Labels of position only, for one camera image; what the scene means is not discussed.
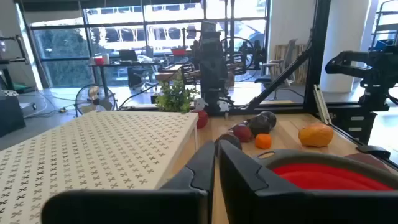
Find small green potted plant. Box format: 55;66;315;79
154;72;200;113

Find white perforated shelf riser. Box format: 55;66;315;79
0;111;200;224

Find black aluminium table frame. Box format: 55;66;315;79
119;0;398;170

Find red colander bowl grey rim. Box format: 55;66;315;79
251;148;398;192

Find red yellow apple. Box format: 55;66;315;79
192;109;210;130

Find wooden slat panel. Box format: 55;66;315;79
275;43;308;84

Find round floor fan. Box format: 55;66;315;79
74;83;118;118

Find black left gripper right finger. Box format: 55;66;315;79
217;139;398;224

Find dark avocado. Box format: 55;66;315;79
259;111;277;128
248;114;271;137

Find small dark red apple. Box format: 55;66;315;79
232;123;254;144

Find black box white labels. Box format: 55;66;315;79
330;107;379;145

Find small black table bracket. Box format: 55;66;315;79
356;144;391;160

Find black laptop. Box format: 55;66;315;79
119;49;139;62

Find silver aluminium bar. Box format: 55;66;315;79
313;83;333;126

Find orange yellow mango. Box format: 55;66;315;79
298;123;335;148

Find dark purple plum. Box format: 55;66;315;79
214;133;243;154

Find grey white office chair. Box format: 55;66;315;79
254;39;297;94

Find black round wheel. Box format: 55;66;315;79
220;36;256;70

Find small orange tangerine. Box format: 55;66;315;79
255;133;273;150

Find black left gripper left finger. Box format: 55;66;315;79
40;140;216;224

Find dark storage box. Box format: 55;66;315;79
0;92;27;138

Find black metal rack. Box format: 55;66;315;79
0;34;29;94

